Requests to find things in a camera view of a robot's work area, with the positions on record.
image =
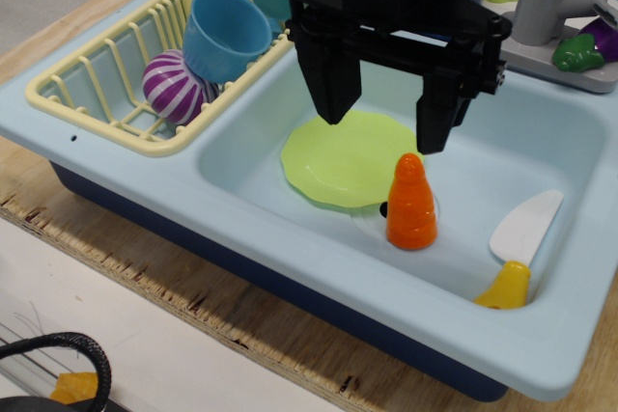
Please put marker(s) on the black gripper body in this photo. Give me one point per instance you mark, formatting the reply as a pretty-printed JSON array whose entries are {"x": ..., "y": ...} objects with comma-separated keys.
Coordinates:
[{"x": 459, "y": 38}]

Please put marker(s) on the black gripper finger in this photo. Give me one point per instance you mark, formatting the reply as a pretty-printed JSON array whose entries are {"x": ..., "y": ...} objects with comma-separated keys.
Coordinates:
[
  {"x": 332, "y": 77},
  {"x": 440, "y": 108}
]

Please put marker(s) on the light green plastic plate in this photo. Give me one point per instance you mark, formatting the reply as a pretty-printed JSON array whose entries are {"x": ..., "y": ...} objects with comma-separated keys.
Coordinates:
[{"x": 350, "y": 164}]

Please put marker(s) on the orange toy carrot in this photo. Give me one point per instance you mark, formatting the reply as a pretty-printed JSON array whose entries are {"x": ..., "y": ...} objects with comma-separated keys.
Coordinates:
[{"x": 411, "y": 222}]

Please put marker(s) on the blue plastic cup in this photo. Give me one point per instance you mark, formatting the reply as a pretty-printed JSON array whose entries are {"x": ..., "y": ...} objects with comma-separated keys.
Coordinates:
[{"x": 222, "y": 37}]

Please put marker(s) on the grey toy faucet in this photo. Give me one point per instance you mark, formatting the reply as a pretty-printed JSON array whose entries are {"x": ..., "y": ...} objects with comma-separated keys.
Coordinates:
[{"x": 538, "y": 28}]

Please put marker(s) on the purple white striped ball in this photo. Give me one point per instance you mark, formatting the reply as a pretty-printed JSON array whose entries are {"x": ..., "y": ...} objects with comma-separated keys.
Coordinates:
[{"x": 173, "y": 91}]

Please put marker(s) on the purple green toy eggplant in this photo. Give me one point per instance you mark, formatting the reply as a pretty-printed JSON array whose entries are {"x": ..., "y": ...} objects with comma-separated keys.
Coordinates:
[{"x": 592, "y": 47}]

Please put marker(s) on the cream dish drying rack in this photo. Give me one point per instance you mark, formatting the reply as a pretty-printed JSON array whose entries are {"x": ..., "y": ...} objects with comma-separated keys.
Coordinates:
[{"x": 98, "y": 87}]

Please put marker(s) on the light blue toy sink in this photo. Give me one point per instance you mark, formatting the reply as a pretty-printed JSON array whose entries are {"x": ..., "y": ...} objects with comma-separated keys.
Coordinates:
[{"x": 228, "y": 186}]

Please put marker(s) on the wooden plywood board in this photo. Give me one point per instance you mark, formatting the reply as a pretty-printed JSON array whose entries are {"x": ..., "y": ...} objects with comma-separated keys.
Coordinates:
[{"x": 181, "y": 333}]

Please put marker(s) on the yellow tape piece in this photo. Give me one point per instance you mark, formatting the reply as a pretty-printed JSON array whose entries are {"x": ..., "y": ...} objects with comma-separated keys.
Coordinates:
[{"x": 75, "y": 387}]

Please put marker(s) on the toy knife yellow handle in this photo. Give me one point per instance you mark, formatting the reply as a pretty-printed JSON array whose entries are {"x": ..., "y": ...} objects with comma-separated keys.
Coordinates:
[{"x": 515, "y": 242}]

